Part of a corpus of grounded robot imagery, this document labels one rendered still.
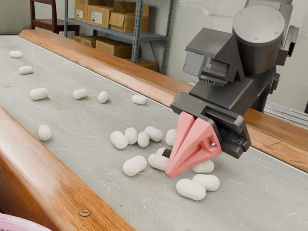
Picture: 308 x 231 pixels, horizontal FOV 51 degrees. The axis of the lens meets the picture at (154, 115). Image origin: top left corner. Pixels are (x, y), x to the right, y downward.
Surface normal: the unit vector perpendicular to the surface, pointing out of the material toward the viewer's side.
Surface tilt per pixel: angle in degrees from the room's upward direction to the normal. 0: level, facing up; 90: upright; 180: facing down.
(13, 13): 90
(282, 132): 0
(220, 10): 89
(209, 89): 40
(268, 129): 0
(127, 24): 90
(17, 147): 0
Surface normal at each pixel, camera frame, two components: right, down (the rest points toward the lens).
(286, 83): -0.69, 0.19
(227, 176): 0.12, -0.92
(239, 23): -0.17, -0.47
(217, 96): -0.38, -0.59
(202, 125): -0.58, -0.29
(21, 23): 0.72, 0.32
